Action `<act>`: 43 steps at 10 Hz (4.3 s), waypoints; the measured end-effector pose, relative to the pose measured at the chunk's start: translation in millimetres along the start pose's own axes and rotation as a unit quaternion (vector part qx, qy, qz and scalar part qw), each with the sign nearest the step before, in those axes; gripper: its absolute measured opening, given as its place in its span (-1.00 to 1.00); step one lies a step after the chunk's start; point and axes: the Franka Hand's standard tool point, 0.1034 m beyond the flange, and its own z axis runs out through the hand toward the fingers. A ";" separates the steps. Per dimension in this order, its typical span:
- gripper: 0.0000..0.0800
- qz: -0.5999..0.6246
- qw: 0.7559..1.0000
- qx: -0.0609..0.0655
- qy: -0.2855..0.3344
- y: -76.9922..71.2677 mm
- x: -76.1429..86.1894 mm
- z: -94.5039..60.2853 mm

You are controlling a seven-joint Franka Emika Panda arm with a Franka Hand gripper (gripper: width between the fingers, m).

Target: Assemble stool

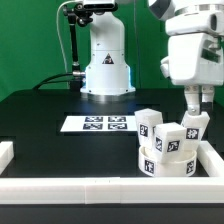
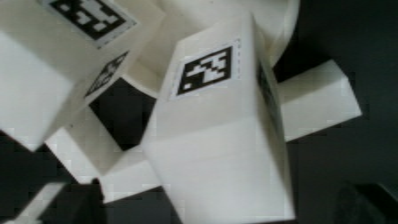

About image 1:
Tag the white paper marker sheet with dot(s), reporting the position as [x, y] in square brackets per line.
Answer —
[99, 123]

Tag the white left fence rail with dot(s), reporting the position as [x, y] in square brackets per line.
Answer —
[6, 154]

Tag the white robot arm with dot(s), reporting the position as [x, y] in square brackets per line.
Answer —
[107, 74]

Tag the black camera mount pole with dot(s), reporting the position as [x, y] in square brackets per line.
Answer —
[76, 16]

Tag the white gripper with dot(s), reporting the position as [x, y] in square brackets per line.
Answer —
[195, 56]

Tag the white overhead camera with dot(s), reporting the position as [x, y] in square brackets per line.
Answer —
[98, 4]

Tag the white front fence rail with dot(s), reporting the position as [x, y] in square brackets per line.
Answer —
[111, 190]

